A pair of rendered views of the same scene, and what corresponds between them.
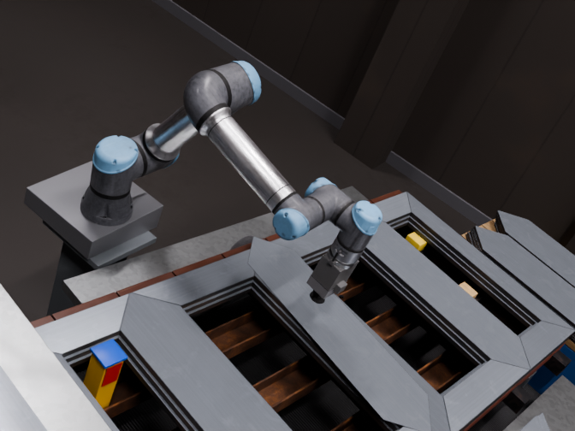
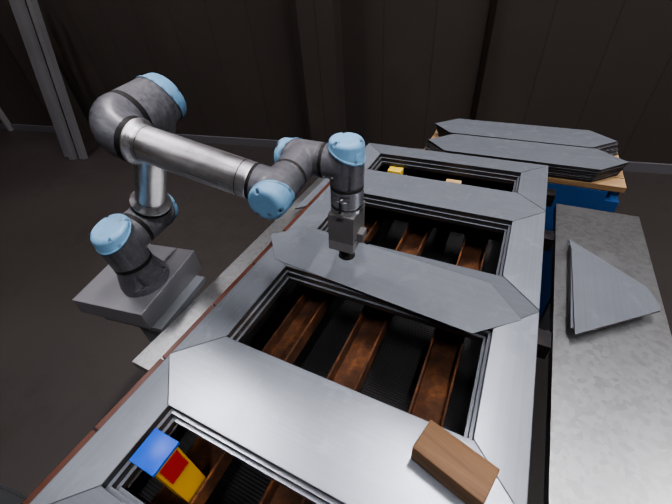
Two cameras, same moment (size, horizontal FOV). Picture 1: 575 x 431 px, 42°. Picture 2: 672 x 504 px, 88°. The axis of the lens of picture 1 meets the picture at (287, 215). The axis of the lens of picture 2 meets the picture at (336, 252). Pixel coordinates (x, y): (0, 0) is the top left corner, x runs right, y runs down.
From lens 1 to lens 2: 1.04 m
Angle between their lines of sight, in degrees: 6
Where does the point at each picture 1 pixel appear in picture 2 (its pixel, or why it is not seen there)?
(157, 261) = (212, 295)
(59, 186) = (101, 283)
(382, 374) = (441, 289)
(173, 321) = (224, 358)
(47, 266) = not seen: hidden behind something
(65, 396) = not seen: outside the picture
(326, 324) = (367, 272)
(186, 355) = (249, 389)
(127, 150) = (117, 225)
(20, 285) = not seen: hidden behind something
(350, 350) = (401, 283)
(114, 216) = (150, 283)
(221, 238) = (256, 248)
